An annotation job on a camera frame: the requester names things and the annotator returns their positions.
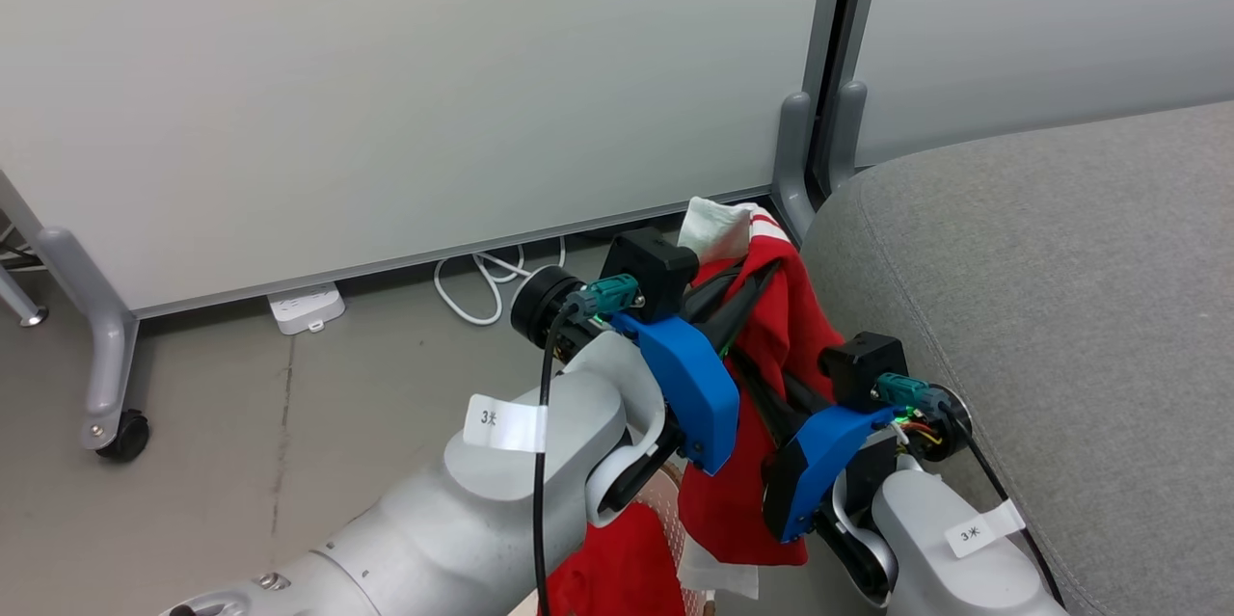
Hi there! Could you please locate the grey partition leg with caster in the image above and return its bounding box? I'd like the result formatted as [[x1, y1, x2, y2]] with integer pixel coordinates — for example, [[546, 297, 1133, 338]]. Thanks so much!
[[0, 168, 142, 453]]

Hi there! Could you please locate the white power strip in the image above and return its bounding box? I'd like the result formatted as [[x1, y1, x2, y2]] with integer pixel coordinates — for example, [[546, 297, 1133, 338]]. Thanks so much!
[[267, 282, 347, 336]]

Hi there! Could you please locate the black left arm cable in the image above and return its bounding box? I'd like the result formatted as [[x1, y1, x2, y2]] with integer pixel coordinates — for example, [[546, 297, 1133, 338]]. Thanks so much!
[[532, 300, 585, 616]]

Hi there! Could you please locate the white power cable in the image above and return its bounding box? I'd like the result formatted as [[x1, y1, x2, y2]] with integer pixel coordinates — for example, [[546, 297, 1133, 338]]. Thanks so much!
[[433, 235, 570, 327]]

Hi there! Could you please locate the grey fabric sofa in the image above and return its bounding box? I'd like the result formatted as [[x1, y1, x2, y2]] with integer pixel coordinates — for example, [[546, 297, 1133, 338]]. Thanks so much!
[[798, 99, 1234, 616]]

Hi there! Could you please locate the narrow white partition panel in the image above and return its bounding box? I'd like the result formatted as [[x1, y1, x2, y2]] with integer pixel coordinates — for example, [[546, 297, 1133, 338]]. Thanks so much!
[[829, 0, 1234, 198]]

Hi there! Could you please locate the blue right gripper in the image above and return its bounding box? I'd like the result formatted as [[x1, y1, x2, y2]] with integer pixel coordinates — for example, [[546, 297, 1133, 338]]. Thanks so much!
[[735, 358, 903, 545]]

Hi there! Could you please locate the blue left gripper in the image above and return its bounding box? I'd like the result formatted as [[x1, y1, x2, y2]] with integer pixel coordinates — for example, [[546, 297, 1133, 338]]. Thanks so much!
[[609, 259, 784, 478]]

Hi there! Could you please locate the wide white partition panel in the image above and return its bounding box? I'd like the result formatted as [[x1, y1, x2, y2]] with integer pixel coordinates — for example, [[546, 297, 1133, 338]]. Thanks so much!
[[0, 0, 855, 320]]

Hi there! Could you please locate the white flat cloth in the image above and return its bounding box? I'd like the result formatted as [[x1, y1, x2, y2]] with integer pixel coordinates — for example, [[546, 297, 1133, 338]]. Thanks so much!
[[675, 529, 763, 601]]

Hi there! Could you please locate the red garment with white stripes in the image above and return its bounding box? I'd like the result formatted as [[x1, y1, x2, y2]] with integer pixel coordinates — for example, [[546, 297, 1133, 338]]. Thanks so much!
[[675, 207, 851, 567]]

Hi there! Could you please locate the plain red garment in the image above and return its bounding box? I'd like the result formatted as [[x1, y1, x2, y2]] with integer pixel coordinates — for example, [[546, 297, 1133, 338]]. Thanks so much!
[[545, 500, 687, 616]]

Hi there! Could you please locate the pink mesh laundry basket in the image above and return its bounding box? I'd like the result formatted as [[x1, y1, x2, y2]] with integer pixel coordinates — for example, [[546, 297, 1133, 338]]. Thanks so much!
[[631, 464, 719, 616]]

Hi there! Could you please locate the white crumpled cloth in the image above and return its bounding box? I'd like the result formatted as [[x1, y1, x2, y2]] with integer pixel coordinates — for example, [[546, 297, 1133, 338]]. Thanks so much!
[[677, 197, 759, 266]]

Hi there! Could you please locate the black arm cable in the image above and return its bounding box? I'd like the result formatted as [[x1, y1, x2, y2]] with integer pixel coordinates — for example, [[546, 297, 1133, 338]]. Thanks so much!
[[532, 300, 585, 616], [950, 418, 1066, 609]]

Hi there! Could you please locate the grey stand leg with foot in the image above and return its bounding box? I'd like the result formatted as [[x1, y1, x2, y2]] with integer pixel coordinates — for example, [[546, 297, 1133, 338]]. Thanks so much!
[[0, 261, 50, 329]]

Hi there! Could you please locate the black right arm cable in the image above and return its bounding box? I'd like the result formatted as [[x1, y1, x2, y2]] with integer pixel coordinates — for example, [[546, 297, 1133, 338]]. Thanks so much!
[[950, 418, 1066, 609]]

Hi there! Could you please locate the black caster wheel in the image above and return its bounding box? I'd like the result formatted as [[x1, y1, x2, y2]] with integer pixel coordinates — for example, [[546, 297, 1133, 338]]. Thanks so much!
[[95, 409, 151, 464]]

